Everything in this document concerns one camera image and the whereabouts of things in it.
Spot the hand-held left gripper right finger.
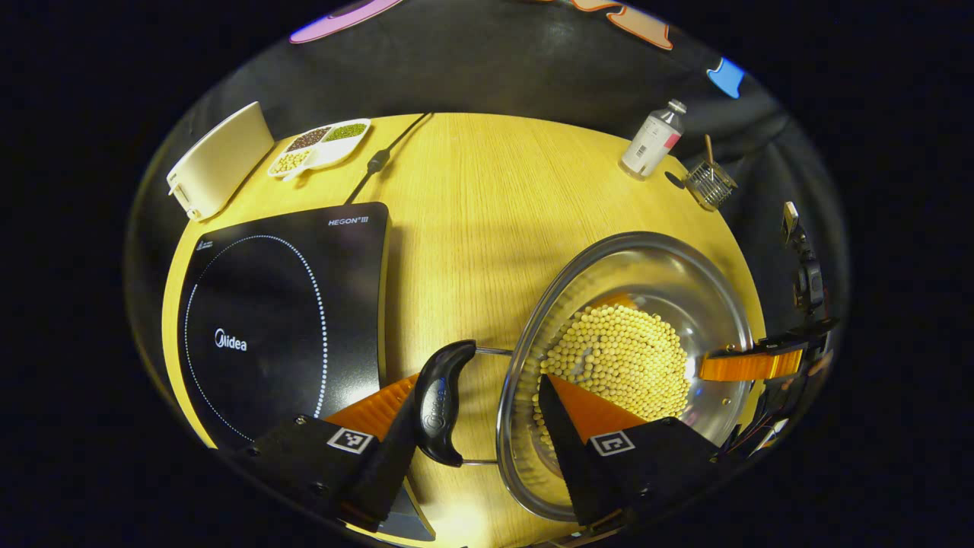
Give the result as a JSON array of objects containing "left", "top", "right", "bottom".
[{"left": 537, "top": 373, "right": 724, "bottom": 527}]

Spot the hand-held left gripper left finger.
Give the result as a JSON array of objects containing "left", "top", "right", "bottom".
[{"left": 228, "top": 373, "right": 423, "bottom": 534}]

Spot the pile of yellow beans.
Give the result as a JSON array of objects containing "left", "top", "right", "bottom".
[{"left": 529, "top": 304, "right": 692, "bottom": 450}]

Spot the steel pot with black handle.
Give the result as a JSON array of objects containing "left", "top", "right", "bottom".
[{"left": 411, "top": 231, "right": 756, "bottom": 524}]

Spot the black induction cooktop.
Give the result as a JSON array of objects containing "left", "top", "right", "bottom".
[{"left": 177, "top": 201, "right": 436, "bottom": 543}]

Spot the small bottle with pink label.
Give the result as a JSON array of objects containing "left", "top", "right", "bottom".
[{"left": 619, "top": 99, "right": 688, "bottom": 181}]

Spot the white divided dish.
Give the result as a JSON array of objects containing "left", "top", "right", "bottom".
[{"left": 267, "top": 118, "right": 372, "bottom": 182}]

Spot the white toaster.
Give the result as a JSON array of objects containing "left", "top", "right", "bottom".
[{"left": 166, "top": 101, "right": 275, "bottom": 222}]

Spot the clear wire-pattern holder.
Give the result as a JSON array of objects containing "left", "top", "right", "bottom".
[{"left": 684, "top": 158, "right": 739, "bottom": 212}]

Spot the black power cable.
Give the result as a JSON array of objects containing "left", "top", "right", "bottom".
[{"left": 344, "top": 113, "right": 433, "bottom": 205}]

